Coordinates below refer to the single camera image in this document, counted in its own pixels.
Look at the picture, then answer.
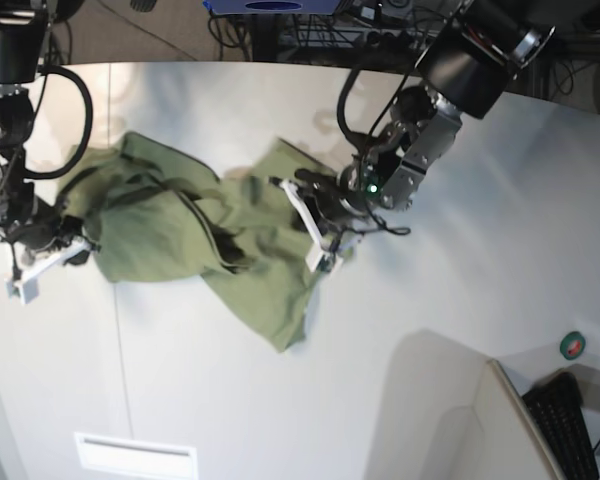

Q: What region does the green tape roll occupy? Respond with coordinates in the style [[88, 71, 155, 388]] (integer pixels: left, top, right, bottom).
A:
[[559, 331, 586, 361]]

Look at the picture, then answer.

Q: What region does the blue box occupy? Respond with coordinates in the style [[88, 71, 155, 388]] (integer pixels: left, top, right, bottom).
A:
[[203, 0, 353, 15]]

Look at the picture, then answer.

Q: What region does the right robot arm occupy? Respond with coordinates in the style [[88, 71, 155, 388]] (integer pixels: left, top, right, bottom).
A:
[[0, 1, 96, 304]]

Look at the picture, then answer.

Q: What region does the green t-shirt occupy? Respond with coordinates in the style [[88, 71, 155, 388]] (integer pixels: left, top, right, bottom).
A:
[[58, 131, 328, 352]]

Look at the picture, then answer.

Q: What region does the black keyboard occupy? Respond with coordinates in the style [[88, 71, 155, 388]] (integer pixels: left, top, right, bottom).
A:
[[522, 371, 600, 480]]

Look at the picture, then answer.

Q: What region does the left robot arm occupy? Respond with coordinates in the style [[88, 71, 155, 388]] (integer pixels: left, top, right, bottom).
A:
[[276, 1, 557, 272]]

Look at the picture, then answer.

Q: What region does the black power strip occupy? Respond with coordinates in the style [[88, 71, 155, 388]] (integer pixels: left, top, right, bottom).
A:
[[363, 30, 427, 51]]

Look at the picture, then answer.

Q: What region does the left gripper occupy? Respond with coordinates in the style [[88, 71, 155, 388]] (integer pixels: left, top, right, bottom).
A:
[[279, 167, 380, 273]]

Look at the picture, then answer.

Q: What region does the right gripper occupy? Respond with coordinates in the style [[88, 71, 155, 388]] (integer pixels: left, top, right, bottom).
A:
[[0, 209, 100, 305]]

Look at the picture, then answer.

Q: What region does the white table slot plate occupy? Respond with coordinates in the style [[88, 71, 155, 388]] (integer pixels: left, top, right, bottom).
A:
[[74, 432, 199, 479]]

